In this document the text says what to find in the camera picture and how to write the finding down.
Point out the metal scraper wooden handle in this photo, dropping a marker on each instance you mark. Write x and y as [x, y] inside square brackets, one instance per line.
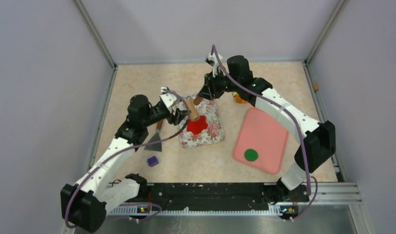
[154, 143]

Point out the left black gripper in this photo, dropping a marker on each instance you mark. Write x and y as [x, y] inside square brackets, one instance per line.
[179, 115]

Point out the green dough disc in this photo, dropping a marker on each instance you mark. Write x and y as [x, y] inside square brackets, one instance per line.
[251, 155]

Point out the small brown wall clip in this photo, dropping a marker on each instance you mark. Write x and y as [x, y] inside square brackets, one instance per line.
[315, 86]

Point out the purple cube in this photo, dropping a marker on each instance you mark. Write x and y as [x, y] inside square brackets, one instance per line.
[152, 161]

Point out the pink plastic tray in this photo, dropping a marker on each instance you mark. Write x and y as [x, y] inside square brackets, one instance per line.
[261, 132]

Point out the red dough piece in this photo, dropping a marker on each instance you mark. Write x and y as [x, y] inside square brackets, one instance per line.
[196, 127]

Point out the orange toy carrot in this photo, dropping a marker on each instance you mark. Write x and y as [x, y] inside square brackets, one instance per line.
[238, 99]

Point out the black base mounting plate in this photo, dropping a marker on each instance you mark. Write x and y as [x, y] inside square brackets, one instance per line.
[218, 196]

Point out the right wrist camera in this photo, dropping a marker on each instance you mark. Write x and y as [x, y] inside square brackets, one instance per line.
[213, 60]

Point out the wooden rolling pin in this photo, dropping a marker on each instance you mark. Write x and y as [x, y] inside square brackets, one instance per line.
[194, 114]

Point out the floral rectangular tray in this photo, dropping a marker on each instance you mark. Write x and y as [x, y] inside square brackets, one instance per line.
[213, 134]

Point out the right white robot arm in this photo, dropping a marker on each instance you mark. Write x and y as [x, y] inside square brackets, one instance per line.
[317, 139]

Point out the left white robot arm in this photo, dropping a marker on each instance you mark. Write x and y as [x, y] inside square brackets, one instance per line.
[114, 161]

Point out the aluminium frame rail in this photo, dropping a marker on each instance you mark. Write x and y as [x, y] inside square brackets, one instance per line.
[326, 194]

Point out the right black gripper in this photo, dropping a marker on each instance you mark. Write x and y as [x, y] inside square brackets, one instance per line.
[209, 91]

